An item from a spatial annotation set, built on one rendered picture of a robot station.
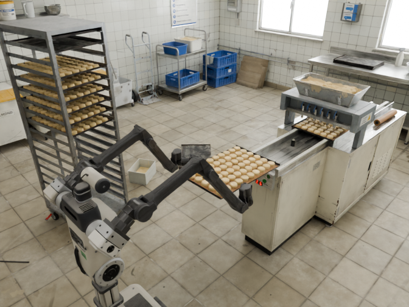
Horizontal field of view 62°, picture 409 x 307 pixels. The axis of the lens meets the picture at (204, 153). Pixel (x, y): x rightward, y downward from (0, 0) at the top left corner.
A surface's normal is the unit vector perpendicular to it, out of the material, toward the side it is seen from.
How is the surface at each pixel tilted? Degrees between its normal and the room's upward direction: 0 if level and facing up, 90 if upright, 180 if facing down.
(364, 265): 0
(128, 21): 90
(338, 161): 90
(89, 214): 58
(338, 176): 90
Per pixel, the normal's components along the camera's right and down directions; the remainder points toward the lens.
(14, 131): 0.72, 0.42
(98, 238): -0.36, -0.59
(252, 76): -0.65, -0.03
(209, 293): 0.00, -0.87
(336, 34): -0.71, 0.34
